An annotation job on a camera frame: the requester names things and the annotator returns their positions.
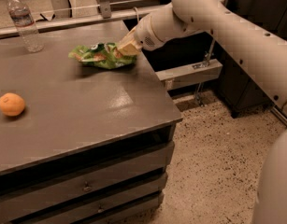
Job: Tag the green rice chip bag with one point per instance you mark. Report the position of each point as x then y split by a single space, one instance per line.
101 55

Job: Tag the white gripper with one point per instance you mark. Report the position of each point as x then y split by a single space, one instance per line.
145 32

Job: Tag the grey drawer cabinet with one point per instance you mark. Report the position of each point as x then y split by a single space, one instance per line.
92 145

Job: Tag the clear plastic water bottle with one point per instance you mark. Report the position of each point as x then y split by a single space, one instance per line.
23 20

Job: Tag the orange fruit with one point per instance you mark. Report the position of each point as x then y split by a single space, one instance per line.
11 104

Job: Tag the grey metal frame rail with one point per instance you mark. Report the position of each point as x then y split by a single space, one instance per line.
174 74

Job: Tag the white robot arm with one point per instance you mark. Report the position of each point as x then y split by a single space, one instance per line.
262 55

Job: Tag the dark cabinet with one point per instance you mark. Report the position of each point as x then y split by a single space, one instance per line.
233 85

